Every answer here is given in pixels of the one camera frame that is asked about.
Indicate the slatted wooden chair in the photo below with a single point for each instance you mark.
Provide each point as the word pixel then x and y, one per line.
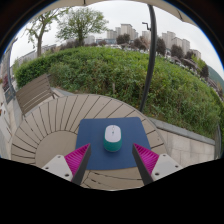
pixel 33 93

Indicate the dark tall post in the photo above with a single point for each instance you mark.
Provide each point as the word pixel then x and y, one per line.
pixel 9 66

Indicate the group of apartment buildings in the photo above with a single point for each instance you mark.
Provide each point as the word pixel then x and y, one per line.
pixel 126 30

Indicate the beige parasol canopy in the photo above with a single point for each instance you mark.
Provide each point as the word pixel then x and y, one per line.
pixel 173 10

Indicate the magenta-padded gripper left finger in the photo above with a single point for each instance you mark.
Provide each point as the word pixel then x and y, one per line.
pixel 63 166

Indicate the thin sparse tree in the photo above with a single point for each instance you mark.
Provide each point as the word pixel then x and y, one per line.
pixel 39 40

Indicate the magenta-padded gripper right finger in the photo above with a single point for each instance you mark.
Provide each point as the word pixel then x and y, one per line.
pixel 160 166

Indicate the green hedge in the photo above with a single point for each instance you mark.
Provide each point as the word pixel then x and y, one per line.
pixel 106 70

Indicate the white and teal computer mouse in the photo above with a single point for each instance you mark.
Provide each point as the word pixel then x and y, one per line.
pixel 112 138

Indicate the blue mouse pad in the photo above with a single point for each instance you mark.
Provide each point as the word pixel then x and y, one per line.
pixel 91 133

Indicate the round leafy tree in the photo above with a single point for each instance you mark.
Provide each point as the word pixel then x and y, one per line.
pixel 80 23

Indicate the black curved parasol pole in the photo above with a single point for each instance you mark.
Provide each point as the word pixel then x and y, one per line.
pixel 150 60

